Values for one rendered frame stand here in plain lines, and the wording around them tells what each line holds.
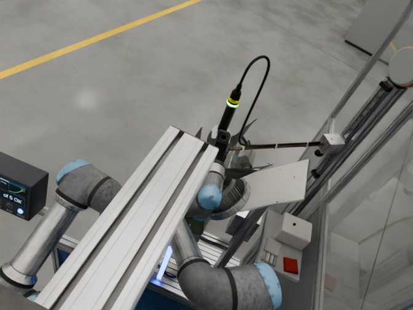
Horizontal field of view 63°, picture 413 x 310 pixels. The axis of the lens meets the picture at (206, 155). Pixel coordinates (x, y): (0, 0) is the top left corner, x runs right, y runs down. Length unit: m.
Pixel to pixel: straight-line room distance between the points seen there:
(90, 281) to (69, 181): 0.77
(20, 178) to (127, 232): 1.06
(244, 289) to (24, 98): 3.15
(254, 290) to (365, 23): 6.10
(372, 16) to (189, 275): 6.11
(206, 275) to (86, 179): 0.50
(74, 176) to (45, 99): 2.57
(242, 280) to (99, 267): 0.52
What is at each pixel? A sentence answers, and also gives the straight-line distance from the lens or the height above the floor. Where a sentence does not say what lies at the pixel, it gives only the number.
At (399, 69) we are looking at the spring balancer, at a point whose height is 1.86.
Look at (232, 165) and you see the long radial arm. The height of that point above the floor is 1.13.
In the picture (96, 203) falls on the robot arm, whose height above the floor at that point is 1.47.
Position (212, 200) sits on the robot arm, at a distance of 1.09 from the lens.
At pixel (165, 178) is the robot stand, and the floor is 2.03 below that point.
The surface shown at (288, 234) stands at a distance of 1.89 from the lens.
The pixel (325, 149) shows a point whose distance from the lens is 1.70.
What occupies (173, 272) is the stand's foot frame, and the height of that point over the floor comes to 0.08.
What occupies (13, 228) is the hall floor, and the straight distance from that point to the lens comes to 2.81.
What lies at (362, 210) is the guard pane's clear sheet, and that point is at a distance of 1.67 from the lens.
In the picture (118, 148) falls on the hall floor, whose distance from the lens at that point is 3.22.
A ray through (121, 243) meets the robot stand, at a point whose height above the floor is 2.03.
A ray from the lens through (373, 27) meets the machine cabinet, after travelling 6.69.
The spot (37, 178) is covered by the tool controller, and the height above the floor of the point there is 1.24.
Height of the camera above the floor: 2.41
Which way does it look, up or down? 46 degrees down
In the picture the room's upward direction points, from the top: 22 degrees clockwise
